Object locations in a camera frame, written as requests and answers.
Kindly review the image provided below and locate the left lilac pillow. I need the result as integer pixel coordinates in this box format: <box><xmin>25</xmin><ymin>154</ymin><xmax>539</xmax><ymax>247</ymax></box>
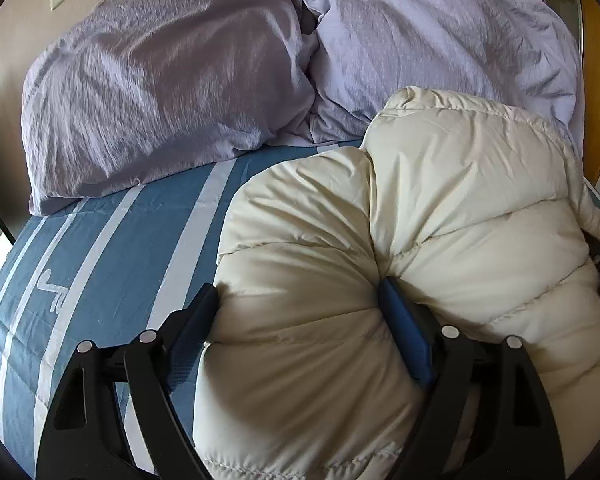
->
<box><xmin>21</xmin><ymin>0</ymin><xmax>316</xmax><ymax>216</ymax></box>

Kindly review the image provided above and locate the right lilac pillow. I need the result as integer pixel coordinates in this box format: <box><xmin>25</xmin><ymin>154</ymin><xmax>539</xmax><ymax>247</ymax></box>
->
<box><xmin>280</xmin><ymin>0</ymin><xmax>585</xmax><ymax>153</ymax></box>

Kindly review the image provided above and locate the cream quilted down jacket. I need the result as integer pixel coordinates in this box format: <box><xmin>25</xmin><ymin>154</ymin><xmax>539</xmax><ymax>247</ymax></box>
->
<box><xmin>191</xmin><ymin>84</ymin><xmax>600</xmax><ymax>480</ymax></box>

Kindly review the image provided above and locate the blue white striped bed sheet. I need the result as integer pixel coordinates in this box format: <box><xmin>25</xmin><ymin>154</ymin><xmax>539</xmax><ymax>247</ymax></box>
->
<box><xmin>0</xmin><ymin>133</ymin><xmax>600</xmax><ymax>479</ymax></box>

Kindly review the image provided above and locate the lilac pillow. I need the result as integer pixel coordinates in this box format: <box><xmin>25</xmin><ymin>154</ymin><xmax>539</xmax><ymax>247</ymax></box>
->
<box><xmin>280</xmin><ymin>0</ymin><xmax>585</xmax><ymax>153</ymax></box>
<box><xmin>21</xmin><ymin>0</ymin><xmax>316</xmax><ymax>216</ymax></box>

